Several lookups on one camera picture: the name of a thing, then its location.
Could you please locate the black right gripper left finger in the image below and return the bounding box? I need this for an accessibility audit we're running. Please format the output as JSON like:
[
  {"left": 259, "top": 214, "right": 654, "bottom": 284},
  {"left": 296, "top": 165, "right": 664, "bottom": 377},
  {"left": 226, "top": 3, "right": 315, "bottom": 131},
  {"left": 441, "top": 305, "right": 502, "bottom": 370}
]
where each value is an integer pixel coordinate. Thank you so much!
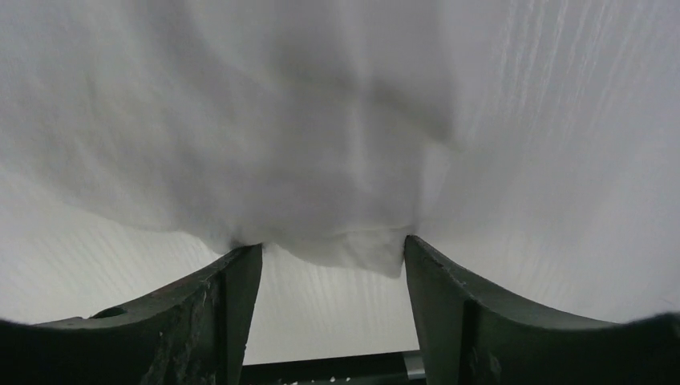
[{"left": 1, "top": 245, "right": 262, "bottom": 384}]

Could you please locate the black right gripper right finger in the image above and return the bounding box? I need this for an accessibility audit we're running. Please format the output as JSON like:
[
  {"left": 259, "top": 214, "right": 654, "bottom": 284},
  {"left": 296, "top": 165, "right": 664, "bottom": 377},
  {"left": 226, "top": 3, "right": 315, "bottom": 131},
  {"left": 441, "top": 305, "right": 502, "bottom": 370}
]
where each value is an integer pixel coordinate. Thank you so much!
[{"left": 403, "top": 236, "right": 679, "bottom": 384}]

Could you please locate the white t shirt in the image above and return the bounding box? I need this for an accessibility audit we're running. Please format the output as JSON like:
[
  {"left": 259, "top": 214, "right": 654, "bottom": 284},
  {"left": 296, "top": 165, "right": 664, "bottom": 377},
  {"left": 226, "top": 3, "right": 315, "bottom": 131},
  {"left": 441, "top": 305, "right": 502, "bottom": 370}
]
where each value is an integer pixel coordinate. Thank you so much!
[{"left": 1, "top": 1, "right": 679, "bottom": 276}]

